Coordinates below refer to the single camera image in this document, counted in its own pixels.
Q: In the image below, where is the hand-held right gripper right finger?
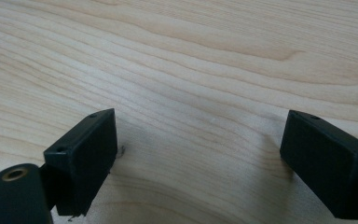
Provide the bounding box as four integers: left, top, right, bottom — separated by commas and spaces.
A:
279, 109, 358, 221

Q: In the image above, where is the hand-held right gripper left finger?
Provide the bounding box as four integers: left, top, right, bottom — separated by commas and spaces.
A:
39, 107, 118, 217

